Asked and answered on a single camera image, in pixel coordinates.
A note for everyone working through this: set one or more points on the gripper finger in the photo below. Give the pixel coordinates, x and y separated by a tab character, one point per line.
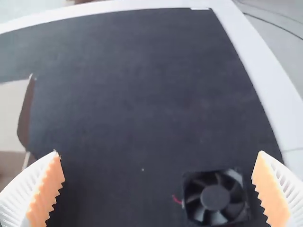
277	189
40	189

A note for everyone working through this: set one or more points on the black square fan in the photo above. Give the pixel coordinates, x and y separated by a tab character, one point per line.
215	196

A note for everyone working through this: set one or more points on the cardboard box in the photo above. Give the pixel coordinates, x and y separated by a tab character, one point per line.
11	113

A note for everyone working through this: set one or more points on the black mat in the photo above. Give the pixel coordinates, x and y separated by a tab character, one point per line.
142	94

